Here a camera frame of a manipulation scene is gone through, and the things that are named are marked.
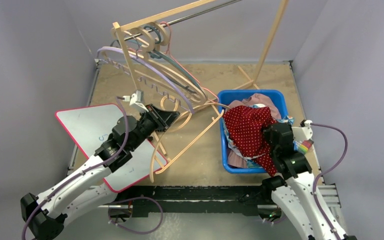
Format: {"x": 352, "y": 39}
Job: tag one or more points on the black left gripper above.
{"x": 162, "y": 119}

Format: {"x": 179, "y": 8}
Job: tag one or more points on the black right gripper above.
{"x": 269, "y": 133}

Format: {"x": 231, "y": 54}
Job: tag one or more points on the red polka dot dress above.
{"x": 245, "y": 125}

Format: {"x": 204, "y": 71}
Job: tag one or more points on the blue floral garment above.
{"x": 235, "y": 157}

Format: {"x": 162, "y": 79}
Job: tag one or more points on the cream hanger of dress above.
{"x": 195, "y": 154}

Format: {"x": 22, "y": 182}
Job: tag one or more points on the cream wooden hanger front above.
{"x": 113, "y": 55}

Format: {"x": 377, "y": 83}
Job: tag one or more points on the pink pleated skirt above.
{"x": 257, "y": 98}

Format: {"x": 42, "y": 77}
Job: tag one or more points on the teal hanger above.
{"x": 149, "y": 40}

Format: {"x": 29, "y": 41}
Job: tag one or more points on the white cloth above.
{"x": 259, "y": 105}

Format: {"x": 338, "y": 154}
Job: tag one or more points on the pink wire hanger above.
{"x": 185, "y": 63}

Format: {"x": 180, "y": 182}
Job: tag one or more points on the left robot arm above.
{"x": 47, "y": 214}

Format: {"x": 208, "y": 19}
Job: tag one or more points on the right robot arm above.
{"x": 295, "y": 189}

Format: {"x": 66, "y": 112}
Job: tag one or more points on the marker pen pack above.
{"x": 304, "y": 146}

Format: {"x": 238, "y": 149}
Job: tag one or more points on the red-edged whiteboard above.
{"x": 90, "y": 127}

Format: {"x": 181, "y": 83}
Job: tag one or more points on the blue plastic bin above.
{"x": 226, "y": 97}

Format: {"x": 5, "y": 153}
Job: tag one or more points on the metal rack rod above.
{"x": 175, "y": 11}

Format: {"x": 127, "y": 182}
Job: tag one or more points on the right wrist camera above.
{"x": 303, "y": 132}

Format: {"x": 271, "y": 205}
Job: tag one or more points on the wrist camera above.
{"x": 136, "y": 101}
{"x": 303, "y": 132}

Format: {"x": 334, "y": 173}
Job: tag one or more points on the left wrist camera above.
{"x": 136, "y": 101}

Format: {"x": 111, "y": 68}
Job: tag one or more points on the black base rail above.
{"x": 247, "y": 200}

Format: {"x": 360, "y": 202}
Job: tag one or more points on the wooden clothes rack frame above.
{"x": 193, "y": 103}

